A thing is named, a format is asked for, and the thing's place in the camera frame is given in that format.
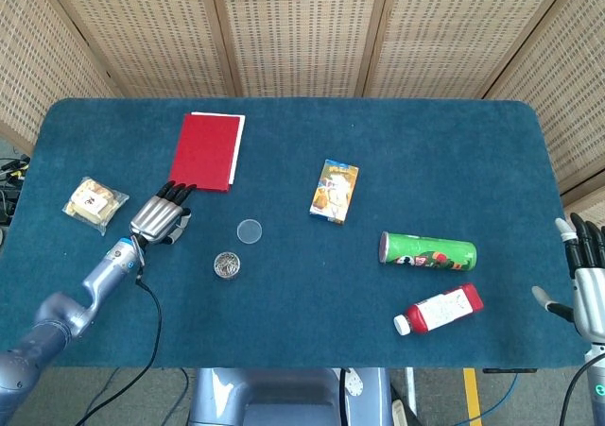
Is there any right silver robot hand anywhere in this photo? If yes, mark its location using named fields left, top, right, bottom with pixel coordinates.
left=531, top=212, right=605, bottom=342

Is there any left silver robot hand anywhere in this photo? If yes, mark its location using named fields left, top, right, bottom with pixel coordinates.
left=129, top=181, right=198, bottom=247

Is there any clear round plastic lid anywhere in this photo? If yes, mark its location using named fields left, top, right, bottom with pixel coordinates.
left=236, top=218, right=264, bottom=246

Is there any clear bag of snacks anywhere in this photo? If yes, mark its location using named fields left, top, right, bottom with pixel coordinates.
left=61, top=176, right=130, bottom=236

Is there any red notebook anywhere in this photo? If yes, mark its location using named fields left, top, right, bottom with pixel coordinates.
left=168, top=112, right=246, bottom=194

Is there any clear container of paper clips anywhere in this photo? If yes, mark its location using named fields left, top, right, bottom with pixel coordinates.
left=213, top=250, right=241, bottom=281

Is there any red bottle with white cap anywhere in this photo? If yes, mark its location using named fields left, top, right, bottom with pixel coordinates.
left=393, top=282, right=485, bottom=336

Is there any green Pringles can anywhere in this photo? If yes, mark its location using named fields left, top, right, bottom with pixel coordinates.
left=378, top=230, right=477, bottom=273

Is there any yellow and blue snack box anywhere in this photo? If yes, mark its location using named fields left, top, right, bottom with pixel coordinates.
left=309, top=159, right=360, bottom=226

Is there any silver robot torso base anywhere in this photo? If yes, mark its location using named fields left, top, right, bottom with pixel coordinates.
left=187, top=367, right=393, bottom=426

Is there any woven folding screen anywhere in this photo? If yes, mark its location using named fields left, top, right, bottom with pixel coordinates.
left=0, top=0, right=605, bottom=214

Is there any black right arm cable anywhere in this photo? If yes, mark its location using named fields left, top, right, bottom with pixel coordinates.
left=560, top=352, right=605, bottom=426

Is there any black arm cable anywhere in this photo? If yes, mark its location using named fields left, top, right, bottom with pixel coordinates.
left=560, top=352, right=605, bottom=426
left=74, top=236, right=164, bottom=426

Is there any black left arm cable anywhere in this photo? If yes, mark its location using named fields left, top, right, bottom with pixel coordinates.
left=74, top=236, right=164, bottom=426

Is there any blue floor cable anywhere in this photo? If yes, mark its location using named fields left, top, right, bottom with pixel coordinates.
left=453, top=372, right=521, bottom=426

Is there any black cable bundle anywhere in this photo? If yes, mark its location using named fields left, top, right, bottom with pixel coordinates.
left=0, top=154, right=32, bottom=229

